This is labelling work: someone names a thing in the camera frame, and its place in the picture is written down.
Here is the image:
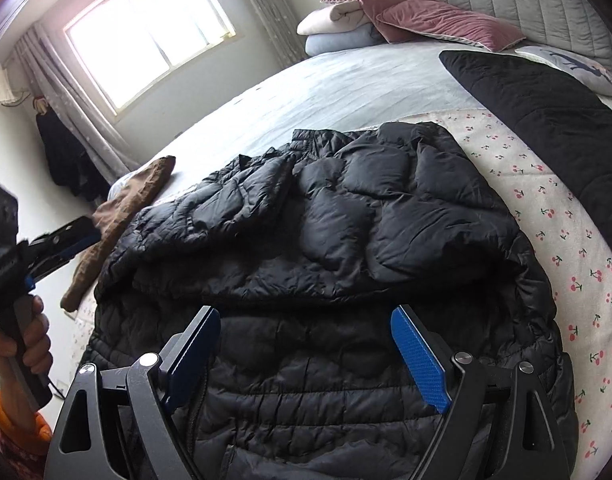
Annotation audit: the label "black puffer jacket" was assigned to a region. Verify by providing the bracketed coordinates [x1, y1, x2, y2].
[78, 121, 579, 480]

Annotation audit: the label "brown garment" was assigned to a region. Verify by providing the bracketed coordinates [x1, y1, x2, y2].
[61, 156, 177, 311]

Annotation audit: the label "person's left hand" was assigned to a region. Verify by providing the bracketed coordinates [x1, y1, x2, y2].
[0, 296, 53, 411]

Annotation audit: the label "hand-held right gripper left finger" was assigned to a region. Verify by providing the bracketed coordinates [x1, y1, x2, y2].
[43, 305, 221, 480]

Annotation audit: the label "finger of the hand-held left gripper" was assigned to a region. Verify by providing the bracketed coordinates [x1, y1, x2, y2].
[30, 232, 103, 281]
[28, 216, 96, 256]

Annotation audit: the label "window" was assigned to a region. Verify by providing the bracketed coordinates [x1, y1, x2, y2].
[63, 0, 237, 116]

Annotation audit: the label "pink velvet pillow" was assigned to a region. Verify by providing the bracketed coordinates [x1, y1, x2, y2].
[376, 0, 527, 53]
[320, 0, 411, 43]

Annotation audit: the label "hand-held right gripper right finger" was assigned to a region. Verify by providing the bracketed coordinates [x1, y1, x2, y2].
[391, 305, 571, 480]

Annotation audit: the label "black quilted blanket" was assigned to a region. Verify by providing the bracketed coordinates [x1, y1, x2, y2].
[438, 50, 612, 273]

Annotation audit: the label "dark hanging clothes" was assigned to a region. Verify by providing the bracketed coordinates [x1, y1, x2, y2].
[36, 105, 112, 203]

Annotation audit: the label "folded white blanket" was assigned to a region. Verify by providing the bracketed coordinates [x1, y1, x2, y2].
[297, 1, 371, 36]

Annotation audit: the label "folded light blue blanket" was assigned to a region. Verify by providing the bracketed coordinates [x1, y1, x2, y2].
[305, 27, 387, 57]

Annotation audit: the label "person's left forearm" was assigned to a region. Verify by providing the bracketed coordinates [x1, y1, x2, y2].
[0, 391, 52, 480]

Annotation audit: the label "grey bed cover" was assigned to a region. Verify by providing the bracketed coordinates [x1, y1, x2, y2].
[108, 42, 486, 201]

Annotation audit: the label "grey dotted curtain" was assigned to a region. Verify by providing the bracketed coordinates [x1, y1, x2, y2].
[13, 22, 142, 196]
[221, 0, 311, 63]

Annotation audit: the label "white printed pillow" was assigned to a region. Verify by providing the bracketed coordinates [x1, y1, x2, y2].
[514, 45, 612, 98]

